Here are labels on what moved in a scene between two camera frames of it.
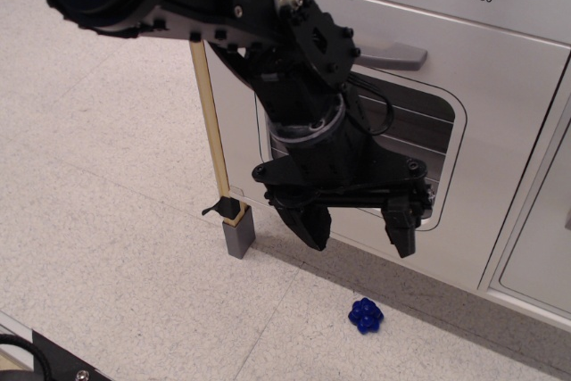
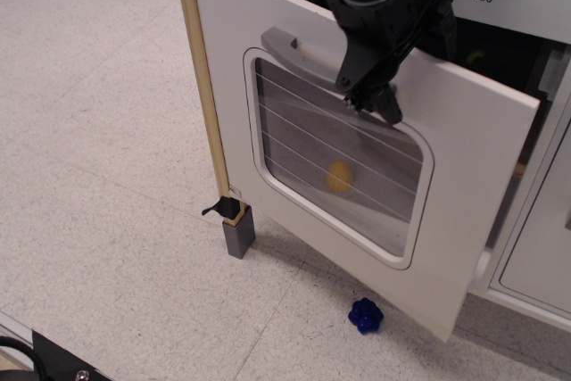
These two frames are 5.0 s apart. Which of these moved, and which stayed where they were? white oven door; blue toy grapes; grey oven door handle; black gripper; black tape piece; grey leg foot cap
Moved: black gripper; white oven door; grey oven door handle
Stayed: grey leg foot cap; blue toy grapes; black tape piece
